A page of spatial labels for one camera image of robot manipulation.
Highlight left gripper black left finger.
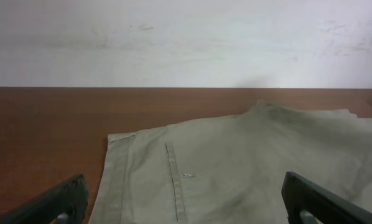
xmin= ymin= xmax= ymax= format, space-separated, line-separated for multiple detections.
xmin=0 ymin=174 xmax=89 ymax=224

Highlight khaki green shorts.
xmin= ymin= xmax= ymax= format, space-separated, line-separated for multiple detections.
xmin=90 ymin=101 xmax=372 ymax=223

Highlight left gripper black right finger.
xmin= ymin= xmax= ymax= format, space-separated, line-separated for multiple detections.
xmin=281 ymin=172 xmax=372 ymax=224

